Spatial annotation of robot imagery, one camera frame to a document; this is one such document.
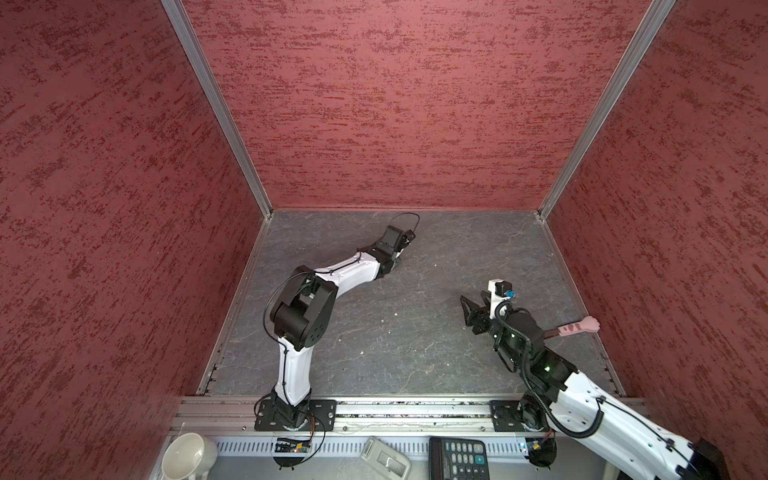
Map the grey plastic device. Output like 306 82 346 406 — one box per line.
360 437 412 480

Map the aluminium corner post right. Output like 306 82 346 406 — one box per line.
538 0 676 223

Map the aluminium corner post left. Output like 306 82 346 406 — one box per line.
161 0 274 220

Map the aluminium mounting rail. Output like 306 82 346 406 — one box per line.
169 393 522 437

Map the aluminium corner post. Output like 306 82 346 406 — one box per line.
538 0 676 223
161 0 274 220

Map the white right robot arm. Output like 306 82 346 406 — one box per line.
459 281 730 479

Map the black desk calculator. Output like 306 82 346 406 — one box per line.
428 436 490 480

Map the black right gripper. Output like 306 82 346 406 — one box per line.
459 291 526 366

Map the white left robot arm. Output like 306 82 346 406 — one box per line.
256 225 416 431

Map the pink handled knife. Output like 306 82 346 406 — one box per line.
544 316 600 339

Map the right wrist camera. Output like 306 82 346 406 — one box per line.
488 279 516 319

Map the white paper cup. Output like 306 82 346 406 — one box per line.
161 432 219 480

